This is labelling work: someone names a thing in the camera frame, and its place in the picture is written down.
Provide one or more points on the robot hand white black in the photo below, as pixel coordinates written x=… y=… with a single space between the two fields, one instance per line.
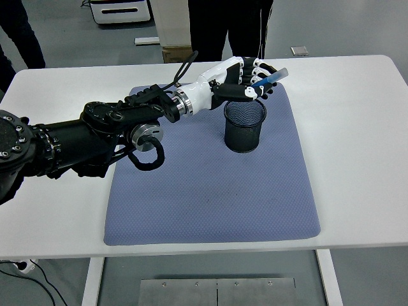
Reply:
x=204 y=86

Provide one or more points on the blue marker with clear cap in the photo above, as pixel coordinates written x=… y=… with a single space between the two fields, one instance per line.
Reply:
x=277 y=75

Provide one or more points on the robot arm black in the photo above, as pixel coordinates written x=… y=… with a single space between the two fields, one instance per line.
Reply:
x=79 y=134

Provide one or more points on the black mesh pen holder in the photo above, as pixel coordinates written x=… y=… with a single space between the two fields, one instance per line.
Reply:
x=243 y=137

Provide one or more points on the brown cardboard box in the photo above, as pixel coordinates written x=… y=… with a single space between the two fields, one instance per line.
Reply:
x=175 y=54

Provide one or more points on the person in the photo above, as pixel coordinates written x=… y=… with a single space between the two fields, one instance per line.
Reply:
x=210 y=28
x=22 y=32

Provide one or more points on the white cabinet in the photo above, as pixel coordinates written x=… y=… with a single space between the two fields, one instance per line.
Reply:
x=173 y=22

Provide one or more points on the white flat base bar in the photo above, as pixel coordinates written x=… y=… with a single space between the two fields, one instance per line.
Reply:
x=146 y=40

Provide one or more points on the grey floor outlet cover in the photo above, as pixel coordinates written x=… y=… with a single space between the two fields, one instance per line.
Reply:
x=299 y=51

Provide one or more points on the white appliance with dark slot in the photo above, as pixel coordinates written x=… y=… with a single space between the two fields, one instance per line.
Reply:
x=121 y=14

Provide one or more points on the blue-grey textured mat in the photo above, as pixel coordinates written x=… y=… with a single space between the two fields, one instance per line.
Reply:
x=207 y=197

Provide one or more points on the grey metal plate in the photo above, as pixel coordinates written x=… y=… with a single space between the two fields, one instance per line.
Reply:
x=185 y=294

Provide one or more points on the white table leg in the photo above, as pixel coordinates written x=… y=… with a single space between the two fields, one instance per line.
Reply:
x=330 y=280
x=92 y=283

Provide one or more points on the white power strip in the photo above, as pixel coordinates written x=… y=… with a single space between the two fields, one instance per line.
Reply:
x=28 y=267

